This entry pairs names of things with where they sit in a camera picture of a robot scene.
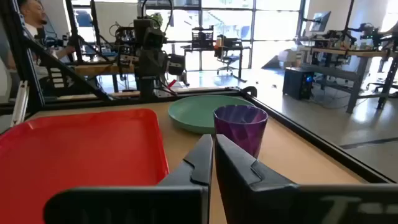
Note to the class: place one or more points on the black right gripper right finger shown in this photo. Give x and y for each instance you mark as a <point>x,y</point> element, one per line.
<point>248,199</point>

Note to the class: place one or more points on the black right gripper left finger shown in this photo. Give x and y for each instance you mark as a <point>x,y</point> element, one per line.
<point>186,202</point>

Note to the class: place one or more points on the purple plastic cup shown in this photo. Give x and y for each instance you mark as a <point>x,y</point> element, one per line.
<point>239,127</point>

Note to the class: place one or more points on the green round plate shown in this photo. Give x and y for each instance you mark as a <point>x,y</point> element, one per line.
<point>192,112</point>

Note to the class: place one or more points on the red plastic tray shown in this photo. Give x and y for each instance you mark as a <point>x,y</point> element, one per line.
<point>77,149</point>

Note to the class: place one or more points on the computer monitor on arm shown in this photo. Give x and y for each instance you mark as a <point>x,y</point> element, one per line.
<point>320,21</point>

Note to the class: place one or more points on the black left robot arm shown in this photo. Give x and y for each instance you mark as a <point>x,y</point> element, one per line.
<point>149,59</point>

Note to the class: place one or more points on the black computer tower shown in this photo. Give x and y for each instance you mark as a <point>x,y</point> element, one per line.
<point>297,83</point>

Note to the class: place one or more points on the black office chair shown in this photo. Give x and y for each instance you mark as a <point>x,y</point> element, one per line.
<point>228,59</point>

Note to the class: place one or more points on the black office desk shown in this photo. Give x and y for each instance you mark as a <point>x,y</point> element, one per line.
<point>230,48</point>

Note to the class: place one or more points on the black plastic crate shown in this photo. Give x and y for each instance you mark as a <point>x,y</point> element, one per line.
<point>202,39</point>

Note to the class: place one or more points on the wooden top workbench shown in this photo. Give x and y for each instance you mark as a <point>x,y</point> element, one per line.
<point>351,53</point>

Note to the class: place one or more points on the person's leg and shoe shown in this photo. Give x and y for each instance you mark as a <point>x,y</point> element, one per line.
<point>34,15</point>

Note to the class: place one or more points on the white metal bracket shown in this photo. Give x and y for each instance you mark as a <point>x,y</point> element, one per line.
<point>20,102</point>

